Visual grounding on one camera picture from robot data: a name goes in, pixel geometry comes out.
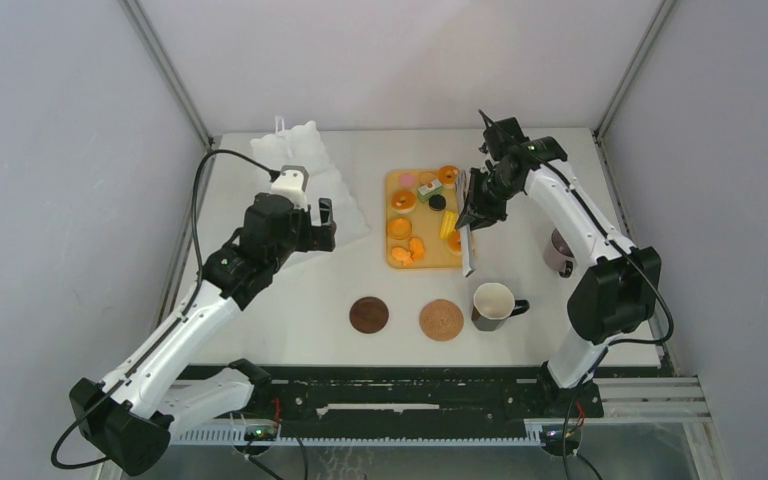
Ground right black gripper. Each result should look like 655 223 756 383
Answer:
458 167 519 233

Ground yellow cake slice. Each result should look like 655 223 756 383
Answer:
439 210 459 240

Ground metal serving tongs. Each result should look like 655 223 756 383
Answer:
455 170 475 278

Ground orange fish cookie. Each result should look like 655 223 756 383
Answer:
408 237 426 262
390 246 414 267

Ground white three-tier dessert stand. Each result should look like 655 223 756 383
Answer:
250 116 370 250

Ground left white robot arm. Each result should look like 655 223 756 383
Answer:
69 193 336 476

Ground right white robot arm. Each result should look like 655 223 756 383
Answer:
456 137 666 416

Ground black sandwich cookie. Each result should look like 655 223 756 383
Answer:
427 194 447 211

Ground green white cake piece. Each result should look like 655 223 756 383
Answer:
416 179 444 202

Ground yellow serving tray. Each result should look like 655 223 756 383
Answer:
384 167 462 270

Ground orange donut left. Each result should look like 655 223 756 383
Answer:
390 190 418 215

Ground orange egg tart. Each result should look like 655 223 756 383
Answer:
386 217 413 240

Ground pink macaron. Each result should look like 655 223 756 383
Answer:
398 173 418 189

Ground black mug white interior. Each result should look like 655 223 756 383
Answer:
471 282 531 332

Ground dark wooden coaster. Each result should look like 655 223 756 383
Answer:
349 296 389 334

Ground woven rattan coaster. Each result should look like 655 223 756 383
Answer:
419 299 464 342

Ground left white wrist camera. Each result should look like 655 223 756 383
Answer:
269 165 309 210

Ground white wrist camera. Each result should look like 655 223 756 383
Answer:
480 116 530 161
269 165 309 210

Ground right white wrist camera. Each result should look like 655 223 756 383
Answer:
480 116 530 161

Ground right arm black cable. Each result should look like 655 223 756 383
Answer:
476 109 675 349

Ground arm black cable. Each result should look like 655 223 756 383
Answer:
476 109 675 349
49 148 283 472

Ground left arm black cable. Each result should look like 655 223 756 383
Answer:
49 148 283 472

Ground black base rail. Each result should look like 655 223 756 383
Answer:
244 366 604 441

